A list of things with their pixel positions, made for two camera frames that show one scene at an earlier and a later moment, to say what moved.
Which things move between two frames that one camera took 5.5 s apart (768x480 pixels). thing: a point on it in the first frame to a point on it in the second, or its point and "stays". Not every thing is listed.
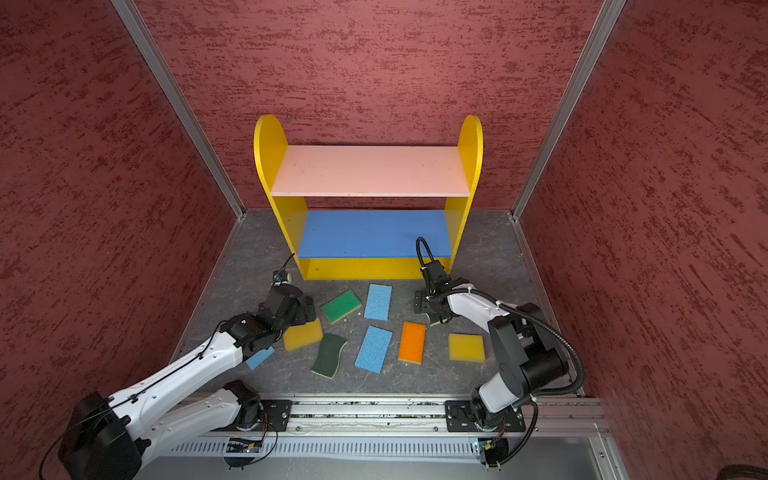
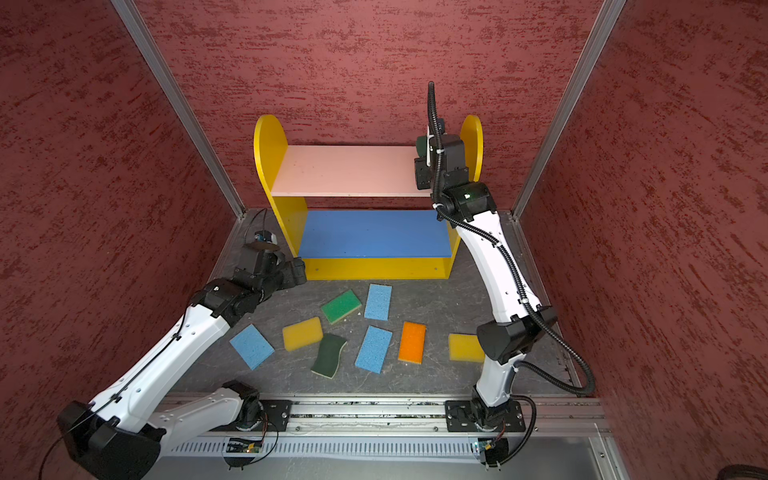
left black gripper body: (299, 317) to (283, 278)
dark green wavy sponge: (328, 355) stays
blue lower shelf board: (374, 234) stays
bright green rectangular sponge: (341, 306) stays
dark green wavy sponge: (436, 318) to (421, 144)
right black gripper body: (425, 301) to (425, 173)
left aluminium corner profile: (131, 20) stays
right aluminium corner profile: (589, 56) stays
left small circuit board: (239, 445) stays
